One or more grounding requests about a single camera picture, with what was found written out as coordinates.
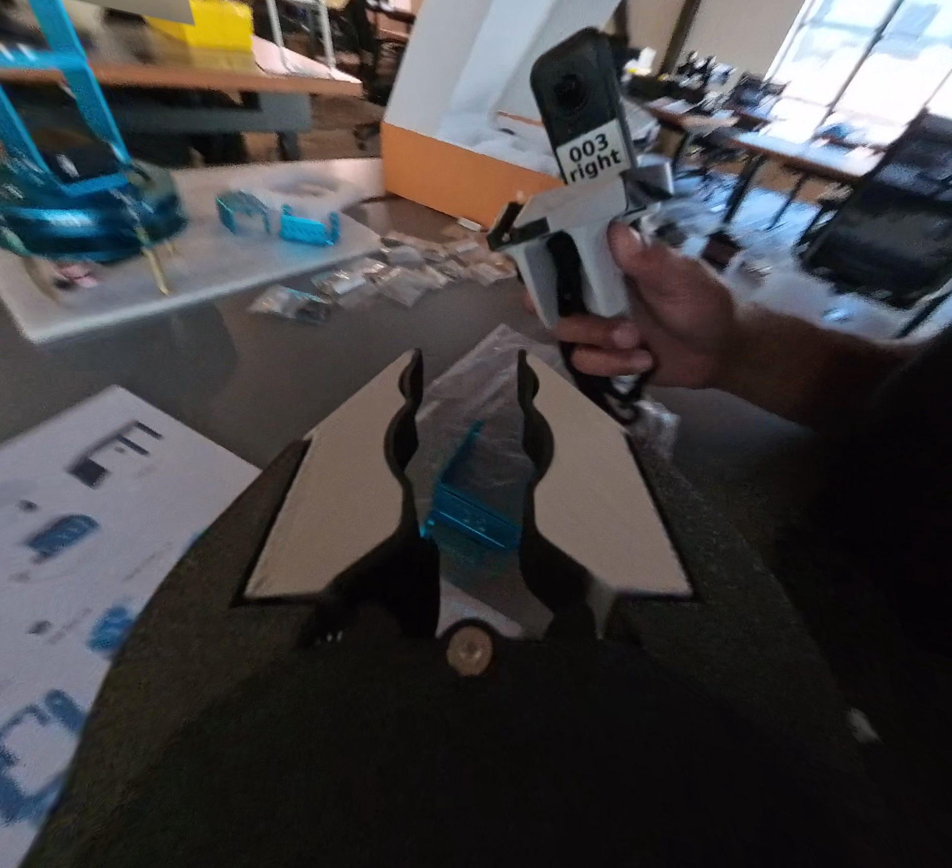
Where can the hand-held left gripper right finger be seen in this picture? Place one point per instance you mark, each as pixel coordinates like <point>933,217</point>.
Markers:
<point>602,511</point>

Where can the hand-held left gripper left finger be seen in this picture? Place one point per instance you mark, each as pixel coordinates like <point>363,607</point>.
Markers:
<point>335,511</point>

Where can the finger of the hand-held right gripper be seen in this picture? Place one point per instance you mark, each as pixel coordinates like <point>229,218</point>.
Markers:
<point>565,208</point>

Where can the blue metal servo bracket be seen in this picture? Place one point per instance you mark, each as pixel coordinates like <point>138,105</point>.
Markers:
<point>468,515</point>

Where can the blue toy robot arm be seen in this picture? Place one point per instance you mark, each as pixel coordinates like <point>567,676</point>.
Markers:
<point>67,214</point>

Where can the person's right forearm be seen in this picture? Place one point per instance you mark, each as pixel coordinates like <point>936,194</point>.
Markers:
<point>803,362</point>

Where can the grey desk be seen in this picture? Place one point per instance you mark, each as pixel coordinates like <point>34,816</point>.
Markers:
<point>297,362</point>

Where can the cluttered background desk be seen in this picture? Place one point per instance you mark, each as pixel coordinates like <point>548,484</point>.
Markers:
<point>781,150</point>

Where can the person's right hand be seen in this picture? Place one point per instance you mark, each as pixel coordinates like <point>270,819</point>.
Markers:
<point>684,325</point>

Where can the orange cardboard box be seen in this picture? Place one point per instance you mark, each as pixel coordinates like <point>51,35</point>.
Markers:
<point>446,169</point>

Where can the clear plastic bag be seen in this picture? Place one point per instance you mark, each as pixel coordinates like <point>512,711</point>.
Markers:
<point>476,392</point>

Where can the pile of small screw bags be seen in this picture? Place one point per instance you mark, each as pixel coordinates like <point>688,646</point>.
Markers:
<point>401,284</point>

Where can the open instruction manual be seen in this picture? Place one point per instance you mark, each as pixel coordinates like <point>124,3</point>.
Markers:
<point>111,548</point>

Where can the white board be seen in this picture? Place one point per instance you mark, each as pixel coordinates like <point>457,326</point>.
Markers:
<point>223,266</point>

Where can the window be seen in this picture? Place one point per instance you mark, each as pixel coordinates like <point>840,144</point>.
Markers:
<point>877,5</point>

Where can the black mesh office chair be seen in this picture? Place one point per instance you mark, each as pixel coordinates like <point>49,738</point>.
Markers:
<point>877,228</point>

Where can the wooden background table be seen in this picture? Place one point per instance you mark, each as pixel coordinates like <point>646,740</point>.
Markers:
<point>223,76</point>

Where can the yellow box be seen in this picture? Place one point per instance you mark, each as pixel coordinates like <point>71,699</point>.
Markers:
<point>223,28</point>

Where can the small blue metal bracket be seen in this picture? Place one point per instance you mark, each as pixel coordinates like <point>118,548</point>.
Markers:
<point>242,210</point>
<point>309,232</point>

